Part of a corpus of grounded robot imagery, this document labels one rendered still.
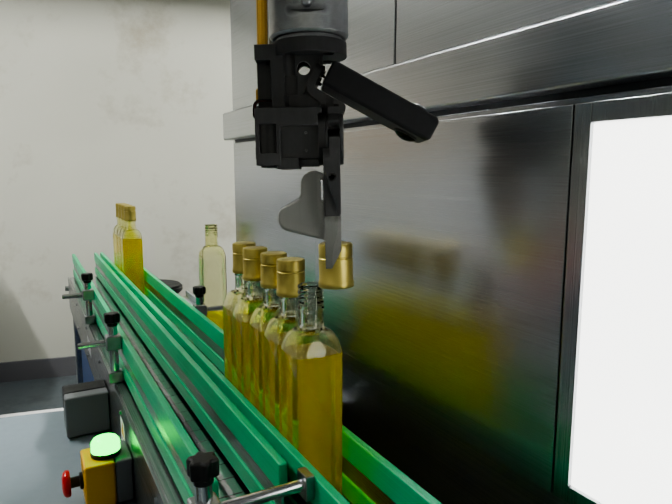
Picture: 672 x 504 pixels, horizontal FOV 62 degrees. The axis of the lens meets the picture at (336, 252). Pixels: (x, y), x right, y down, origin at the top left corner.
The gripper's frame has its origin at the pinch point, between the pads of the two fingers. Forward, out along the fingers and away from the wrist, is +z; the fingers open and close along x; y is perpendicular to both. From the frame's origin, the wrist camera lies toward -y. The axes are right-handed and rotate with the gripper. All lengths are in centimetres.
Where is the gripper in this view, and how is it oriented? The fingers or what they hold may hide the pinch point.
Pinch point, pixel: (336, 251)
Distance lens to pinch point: 56.4
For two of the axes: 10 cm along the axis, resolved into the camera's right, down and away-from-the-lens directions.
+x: 0.2, 1.3, -9.9
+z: 0.2, 9.9, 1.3
